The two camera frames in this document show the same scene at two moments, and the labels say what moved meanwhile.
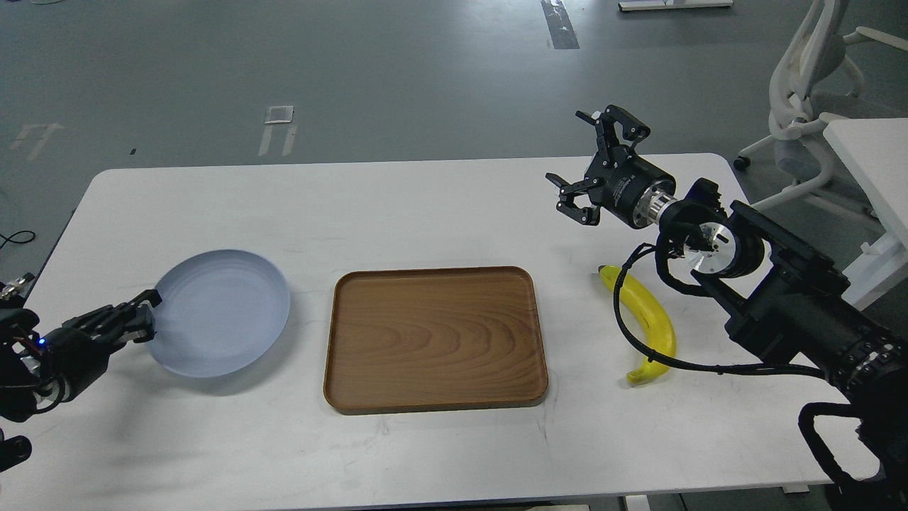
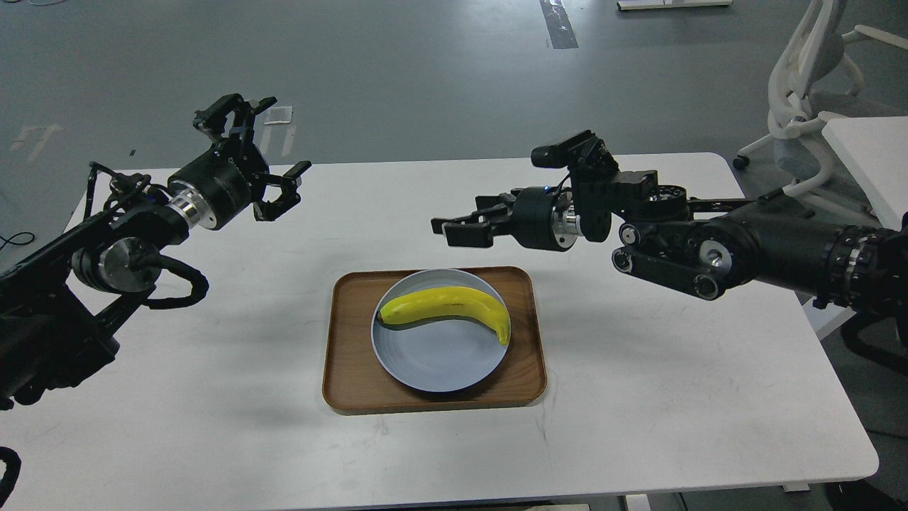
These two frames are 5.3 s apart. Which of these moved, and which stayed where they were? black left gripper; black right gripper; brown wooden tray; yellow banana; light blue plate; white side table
Moved: black right gripper; light blue plate; black left gripper; yellow banana
Stayed: brown wooden tray; white side table
